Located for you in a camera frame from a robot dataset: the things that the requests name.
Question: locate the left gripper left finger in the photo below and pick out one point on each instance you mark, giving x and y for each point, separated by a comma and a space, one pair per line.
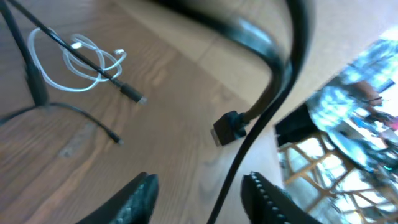
133, 204

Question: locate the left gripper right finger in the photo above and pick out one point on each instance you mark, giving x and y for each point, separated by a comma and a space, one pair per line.
266, 203

